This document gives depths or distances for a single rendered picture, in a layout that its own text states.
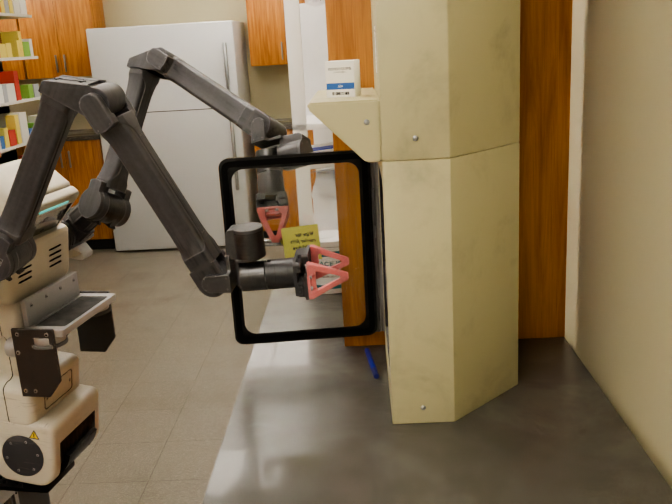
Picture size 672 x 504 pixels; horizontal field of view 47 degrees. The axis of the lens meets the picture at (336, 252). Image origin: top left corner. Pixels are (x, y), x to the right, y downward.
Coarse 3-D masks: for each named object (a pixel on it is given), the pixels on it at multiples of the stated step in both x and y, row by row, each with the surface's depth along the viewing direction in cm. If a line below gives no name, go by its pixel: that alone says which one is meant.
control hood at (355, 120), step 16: (320, 96) 136; (368, 96) 129; (320, 112) 123; (336, 112) 122; (352, 112) 122; (368, 112) 122; (336, 128) 123; (352, 128) 123; (368, 128) 123; (352, 144) 124; (368, 144) 124; (368, 160) 124
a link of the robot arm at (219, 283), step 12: (240, 228) 142; (252, 228) 141; (228, 240) 142; (240, 240) 141; (252, 240) 141; (228, 252) 143; (240, 252) 142; (252, 252) 141; (264, 252) 143; (228, 264) 143; (216, 276) 142; (228, 276) 142; (204, 288) 144; (216, 288) 143; (228, 288) 143
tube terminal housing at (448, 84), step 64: (384, 0) 118; (448, 0) 118; (512, 0) 129; (384, 64) 120; (448, 64) 120; (512, 64) 132; (384, 128) 123; (448, 128) 123; (512, 128) 135; (384, 192) 126; (448, 192) 125; (512, 192) 138; (448, 256) 128; (512, 256) 141; (384, 320) 164; (448, 320) 131; (512, 320) 144; (448, 384) 135; (512, 384) 148
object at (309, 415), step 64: (256, 384) 156; (320, 384) 154; (384, 384) 153; (576, 384) 148; (256, 448) 131; (320, 448) 130; (384, 448) 129; (448, 448) 128; (512, 448) 127; (576, 448) 126; (640, 448) 124
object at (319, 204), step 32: (256, 192) 155; (288, 192) 156; (320, 192) 156; (352, 192) 157; (288, 224) 158; (320, 224) 158; (352, 224) 158; (288, 256) 159; (320, 256) 160; (352, 256) 160; (288, 288) 161; (352, 288) 162; (256, 320) 163; (288, 320) 163; (320, 320) 163; (352, 320) 164
